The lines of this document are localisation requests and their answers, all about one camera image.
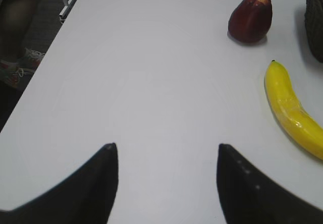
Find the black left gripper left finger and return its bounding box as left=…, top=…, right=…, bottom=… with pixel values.
left=1, top=143, right=119, bottom=223

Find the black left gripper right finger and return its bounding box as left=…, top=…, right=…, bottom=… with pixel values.
left=217, top=144, right=322, bottom=223

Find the black wicker basket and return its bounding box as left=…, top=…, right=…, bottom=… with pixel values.
left=304, top=0, right=322, bottom=63

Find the yellow banana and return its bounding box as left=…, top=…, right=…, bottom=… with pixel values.
left=264, top=60, right=322, bottom=159

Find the grey sneaker with laces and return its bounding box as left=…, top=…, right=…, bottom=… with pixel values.
left=1, top=48, right=45, bottom=91

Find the dark red wax apple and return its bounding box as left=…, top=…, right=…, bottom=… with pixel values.
left=228, top=0, right=273, bottom=43

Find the person's leg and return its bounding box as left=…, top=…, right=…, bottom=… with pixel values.
left=1, top=0, right=41, bottom=63

